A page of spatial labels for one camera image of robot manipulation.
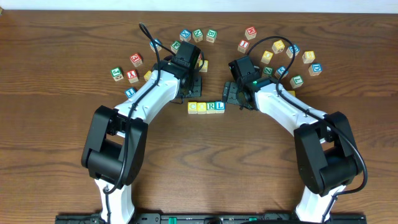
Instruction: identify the yellow C block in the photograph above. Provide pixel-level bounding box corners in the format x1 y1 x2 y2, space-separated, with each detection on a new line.
188 102 198 114

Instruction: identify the yellow o block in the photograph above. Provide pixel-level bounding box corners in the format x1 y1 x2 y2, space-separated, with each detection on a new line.
197 102 207 114
261 50 274 64

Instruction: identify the blue L block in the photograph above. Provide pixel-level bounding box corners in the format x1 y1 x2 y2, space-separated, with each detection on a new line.
215 101 225 113

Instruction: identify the green R block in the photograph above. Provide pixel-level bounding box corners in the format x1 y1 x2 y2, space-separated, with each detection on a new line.
206 102 216 114

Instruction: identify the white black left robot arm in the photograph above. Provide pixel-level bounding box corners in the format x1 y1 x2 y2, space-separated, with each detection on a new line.
81 42 204 223

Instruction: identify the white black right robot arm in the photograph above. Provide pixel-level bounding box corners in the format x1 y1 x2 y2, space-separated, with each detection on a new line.
223 56 366 223

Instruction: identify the yellow S block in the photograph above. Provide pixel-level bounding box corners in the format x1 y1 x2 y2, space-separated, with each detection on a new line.
198 60 208 72

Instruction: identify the green Z block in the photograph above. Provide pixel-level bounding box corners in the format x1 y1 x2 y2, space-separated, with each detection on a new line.
262 67 274 77

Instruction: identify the blue 5 block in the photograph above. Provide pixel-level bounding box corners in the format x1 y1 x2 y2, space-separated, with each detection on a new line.
274 66 289 79

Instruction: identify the green F block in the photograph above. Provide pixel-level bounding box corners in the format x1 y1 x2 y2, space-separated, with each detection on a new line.
170 40 181 54

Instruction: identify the red I block right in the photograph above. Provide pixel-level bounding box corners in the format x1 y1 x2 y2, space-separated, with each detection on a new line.
238 40 249 54

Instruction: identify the yellow block near A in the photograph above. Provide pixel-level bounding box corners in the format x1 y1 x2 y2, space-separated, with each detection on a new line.
144 70 152 82

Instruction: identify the blue X block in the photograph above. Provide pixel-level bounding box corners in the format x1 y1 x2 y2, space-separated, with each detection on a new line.
179 29 192 42

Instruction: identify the green N block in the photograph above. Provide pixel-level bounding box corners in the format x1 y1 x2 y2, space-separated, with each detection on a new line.
192 29 203 42

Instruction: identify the green B block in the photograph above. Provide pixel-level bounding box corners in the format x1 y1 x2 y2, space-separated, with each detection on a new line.
206 29 218 43

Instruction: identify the blue P block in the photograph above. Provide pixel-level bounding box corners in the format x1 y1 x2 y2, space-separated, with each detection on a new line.
150 39 162 52

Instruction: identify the green T block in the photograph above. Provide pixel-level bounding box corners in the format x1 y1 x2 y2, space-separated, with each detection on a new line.
290 75 304 89

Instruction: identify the yellow block far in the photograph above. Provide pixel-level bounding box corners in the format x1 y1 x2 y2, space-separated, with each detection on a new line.
272 40 285 54

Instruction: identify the red block far right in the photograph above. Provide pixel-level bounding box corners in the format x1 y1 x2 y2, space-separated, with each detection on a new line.
245 26 257 40

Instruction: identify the red E block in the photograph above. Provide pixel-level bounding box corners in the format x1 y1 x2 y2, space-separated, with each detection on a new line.
129 53 143 67

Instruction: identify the blue D block upper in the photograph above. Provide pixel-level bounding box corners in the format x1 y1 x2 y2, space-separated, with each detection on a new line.
286 44 300 58

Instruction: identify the blue d block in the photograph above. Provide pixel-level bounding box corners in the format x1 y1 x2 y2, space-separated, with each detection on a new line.
286 44 300 58
308 63 323 76

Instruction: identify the red X block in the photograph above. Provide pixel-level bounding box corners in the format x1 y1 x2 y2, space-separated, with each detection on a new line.
126 70 139 83

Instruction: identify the blue J block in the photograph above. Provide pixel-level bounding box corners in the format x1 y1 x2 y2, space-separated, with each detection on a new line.
124 88 136 99

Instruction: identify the yellow 8 block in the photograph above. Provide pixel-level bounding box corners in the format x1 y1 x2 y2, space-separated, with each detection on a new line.
302 51 316 64

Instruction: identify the blue D block lower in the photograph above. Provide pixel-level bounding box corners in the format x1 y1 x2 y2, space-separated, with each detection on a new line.
308 63 323 76

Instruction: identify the green J block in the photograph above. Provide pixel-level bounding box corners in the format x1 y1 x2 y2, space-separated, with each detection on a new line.
111 67 124 82

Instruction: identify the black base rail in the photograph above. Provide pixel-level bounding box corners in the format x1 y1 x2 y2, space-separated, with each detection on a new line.
55 212 368 224

